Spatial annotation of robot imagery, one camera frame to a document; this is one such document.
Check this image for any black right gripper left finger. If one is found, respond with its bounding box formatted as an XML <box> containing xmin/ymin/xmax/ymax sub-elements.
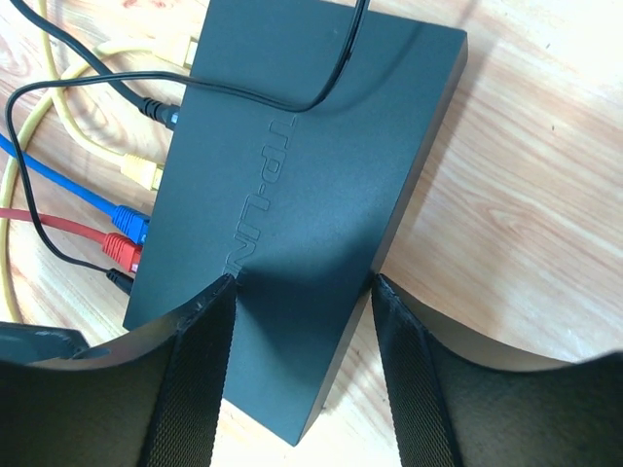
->
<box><xmin>1</xmin><ymin>275</ymin><xmax>236</xmax><ymax>466</ymax></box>

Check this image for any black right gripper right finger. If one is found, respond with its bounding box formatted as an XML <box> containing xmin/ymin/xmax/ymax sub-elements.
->
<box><xmin>372</xmin><ymin>275</ymin><xmax>622</xmax><ymax>466</ymax></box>

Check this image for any red ethernet cable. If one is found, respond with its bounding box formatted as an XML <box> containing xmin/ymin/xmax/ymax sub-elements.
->
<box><xmin>0</xmin><ymin>206</ymin><xmax>143</xmax><ymax>273</ymax></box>

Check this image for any blue ethernet cable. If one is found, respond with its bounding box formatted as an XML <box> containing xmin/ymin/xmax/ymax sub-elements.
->
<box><xmin>0</xmin><ymin>134</ymin><xmax>151</xmax><ymax>246</ymax></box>

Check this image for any black TP-Link network switch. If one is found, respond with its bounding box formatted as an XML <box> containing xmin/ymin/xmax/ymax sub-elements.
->
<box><xmin>124</xmin><ymin>12</ymin><xmax>468</xmax><ymax>445</ymax></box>

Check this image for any thin black power cable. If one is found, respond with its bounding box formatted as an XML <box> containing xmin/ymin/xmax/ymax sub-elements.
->
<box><xmin>6</xmin><ymin>0</ymin><xmax>371</xmax><ymax>296</ymax></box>

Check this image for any yellow ethernet cable lower port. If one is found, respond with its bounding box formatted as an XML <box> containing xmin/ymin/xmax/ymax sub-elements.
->
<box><xmin>37</xmin><ymin>0</ymin><xmax>165</xmax><ymax>191</ymax></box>

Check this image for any yellow ethernet cable port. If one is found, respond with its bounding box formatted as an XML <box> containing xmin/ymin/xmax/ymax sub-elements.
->
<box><xmin>37</xmin><ymin>0</ymin><xmax>165</xmax><ymax>191</ymax></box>
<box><xmin>0</xmin><ymin>36</ymin><xmax>200</xmax><ymax>323</ymax></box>

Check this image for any thick black ethernet cable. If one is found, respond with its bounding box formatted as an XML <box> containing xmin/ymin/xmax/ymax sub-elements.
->
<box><xmin>9</xmin><ymin>0</ymin><xmax>180</xmax><ymax>130</ymax></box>

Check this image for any yellow ethernet cable upper port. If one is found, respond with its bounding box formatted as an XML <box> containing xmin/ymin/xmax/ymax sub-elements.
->
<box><xmin>0</xmin><ymin>36</ymin><xmax>200</xmax><ymax>323</ymax></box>

